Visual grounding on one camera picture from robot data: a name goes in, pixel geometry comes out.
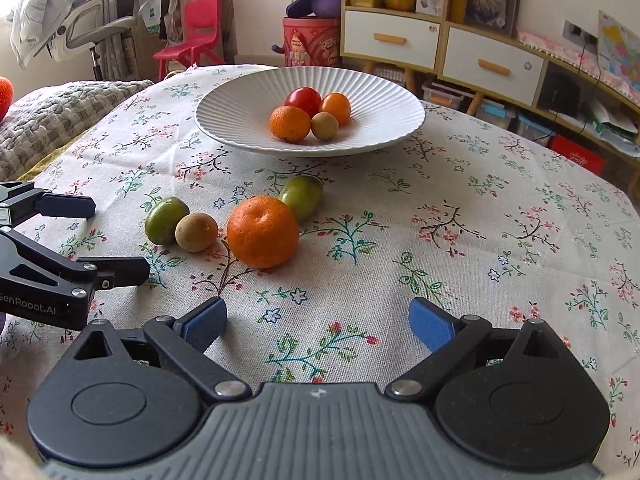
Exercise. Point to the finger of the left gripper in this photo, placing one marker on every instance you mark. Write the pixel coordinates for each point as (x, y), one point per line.
(112, 272)
(21, 200)

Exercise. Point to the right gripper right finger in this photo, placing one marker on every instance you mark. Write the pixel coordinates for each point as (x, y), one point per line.
(453, 344)

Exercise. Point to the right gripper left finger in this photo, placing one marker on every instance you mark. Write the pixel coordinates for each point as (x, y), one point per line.
(181, 342)

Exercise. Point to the green jujube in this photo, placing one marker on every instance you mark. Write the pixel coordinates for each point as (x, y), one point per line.
(303, 196)
(161, 222)

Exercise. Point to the brown longan fruit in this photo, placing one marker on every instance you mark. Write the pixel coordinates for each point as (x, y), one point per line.
(196, 232)
(324, 126)

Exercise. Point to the large orange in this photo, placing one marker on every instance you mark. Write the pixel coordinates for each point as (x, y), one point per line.
(262, 232)

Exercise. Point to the small mandarin orange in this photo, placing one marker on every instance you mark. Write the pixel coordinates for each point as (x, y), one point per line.
(289, 124)

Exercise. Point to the yellow patterned cloth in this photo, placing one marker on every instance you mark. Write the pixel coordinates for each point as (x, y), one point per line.
(42, 165)

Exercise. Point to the red strawberry plush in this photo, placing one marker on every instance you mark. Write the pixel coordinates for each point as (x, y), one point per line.
(6, 96)

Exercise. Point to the floral tablecloth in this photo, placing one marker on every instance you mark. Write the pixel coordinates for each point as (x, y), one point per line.
(462, 213)

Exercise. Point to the grey office chair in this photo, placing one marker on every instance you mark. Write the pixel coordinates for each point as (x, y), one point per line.
(65, 28)

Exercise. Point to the white ribbed plate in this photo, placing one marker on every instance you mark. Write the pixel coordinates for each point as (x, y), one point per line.
(237, 112)

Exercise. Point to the red box under sideboard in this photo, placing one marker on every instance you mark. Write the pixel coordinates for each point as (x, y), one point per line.
(576, 153)

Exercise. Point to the wooden desk shelf unit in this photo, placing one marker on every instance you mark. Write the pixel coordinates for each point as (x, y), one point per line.
(159, 24)

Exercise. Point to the clear storage bin orange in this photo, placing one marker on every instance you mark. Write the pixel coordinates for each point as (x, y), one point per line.
(442, 95)

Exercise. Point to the red plastic chair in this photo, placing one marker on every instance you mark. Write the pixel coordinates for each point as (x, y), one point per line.
(202, 34)

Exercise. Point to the small orange tomato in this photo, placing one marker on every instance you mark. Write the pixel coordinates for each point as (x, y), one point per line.
(338, 106)

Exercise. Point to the red tomato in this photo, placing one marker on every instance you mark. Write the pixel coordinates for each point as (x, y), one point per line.
(305, 98)

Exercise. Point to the black box in sideboard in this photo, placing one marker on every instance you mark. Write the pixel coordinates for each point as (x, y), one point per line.
(560, 92)

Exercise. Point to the long low wooden sideboard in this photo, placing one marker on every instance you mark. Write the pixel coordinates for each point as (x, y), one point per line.
(609, 107)

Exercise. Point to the red decorated bucket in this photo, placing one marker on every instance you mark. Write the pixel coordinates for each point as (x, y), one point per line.
(311, 42)

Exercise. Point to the wooden shelf cabinet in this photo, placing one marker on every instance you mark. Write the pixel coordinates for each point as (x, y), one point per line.
(495, 66)

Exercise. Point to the colourful map poster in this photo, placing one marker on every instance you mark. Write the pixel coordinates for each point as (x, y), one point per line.
(618, 49)

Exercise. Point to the wall power socket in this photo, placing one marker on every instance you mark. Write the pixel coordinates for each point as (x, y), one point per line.
(579, 37)

